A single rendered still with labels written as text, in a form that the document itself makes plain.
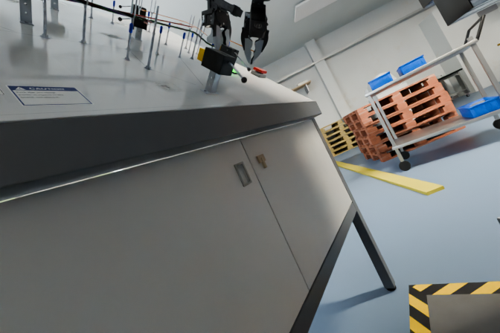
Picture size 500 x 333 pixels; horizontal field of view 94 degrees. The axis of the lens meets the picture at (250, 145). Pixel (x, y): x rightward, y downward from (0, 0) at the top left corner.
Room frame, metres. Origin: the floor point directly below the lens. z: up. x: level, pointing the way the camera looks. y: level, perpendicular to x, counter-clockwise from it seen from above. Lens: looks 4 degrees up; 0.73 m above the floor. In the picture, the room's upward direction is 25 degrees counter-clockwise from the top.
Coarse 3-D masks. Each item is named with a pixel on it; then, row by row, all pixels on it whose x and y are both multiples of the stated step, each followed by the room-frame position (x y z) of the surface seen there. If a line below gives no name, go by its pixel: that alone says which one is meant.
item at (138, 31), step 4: (120, 20) 0.75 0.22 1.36; (136, 20) 0.76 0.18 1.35; (136, 24) 0.77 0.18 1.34; (140, 24) 0.78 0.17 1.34; (144, 24) 0.78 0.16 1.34; (136, 28) 0.78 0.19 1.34; (140, 28) 0.79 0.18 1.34; (144, 28) 0.79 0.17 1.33; (136, 32) 0.79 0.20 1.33; (140, 32) 0.80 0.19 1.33; (136, 36) 0.80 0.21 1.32; (140, 36) 0.80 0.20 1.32; (140, 40) 0.80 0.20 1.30
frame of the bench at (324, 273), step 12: (312, 120) 1.02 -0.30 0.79; (324, 144) 1.02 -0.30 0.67; (336, 168) 1.02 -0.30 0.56; (348, 192) 1.03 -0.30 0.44; (348, 216) 0.92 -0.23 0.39; (360, 216) 1.03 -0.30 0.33; (348, 228) 0.88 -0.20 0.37; (360, 228) 1.03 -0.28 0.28; (336, 240) 0.77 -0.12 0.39; (372, 240) 1.03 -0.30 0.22; (336, 252) 0.74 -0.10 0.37; (372, 252) 1.03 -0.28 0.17; (324, 264) 0.66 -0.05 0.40; (384, 264) 1.03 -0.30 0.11; (324, 276) 0.64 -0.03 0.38; (384, 276) 1.03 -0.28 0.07; (312, 288) 0.58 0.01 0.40; (324, 288) 0.62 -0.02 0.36; (312, 300) 0.56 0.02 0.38; (300, 312) 0.52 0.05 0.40; (312, 312) 0.55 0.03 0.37; (300, 324) 0.50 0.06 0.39
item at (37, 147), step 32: (0, 128) 0.21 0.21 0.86; (32, 128) 0.23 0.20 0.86; (64, 128) 0.25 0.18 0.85; (96, 128) 0.28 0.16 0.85; (128, 128) 0.31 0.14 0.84; (160, 128) 0.35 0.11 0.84; (192, 128) 0.40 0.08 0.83; (224, 128) 0.47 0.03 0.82; (256, 128) 0.57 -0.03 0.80; (0, 160) 0.21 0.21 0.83; (32, 160) 0.22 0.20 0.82; (64, 160) 0.24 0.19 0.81; (96, 160) 0.27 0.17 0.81; (128, 160) 0.30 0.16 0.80; (0, 192) 0.21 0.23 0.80; (32, 192) 0.25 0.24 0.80
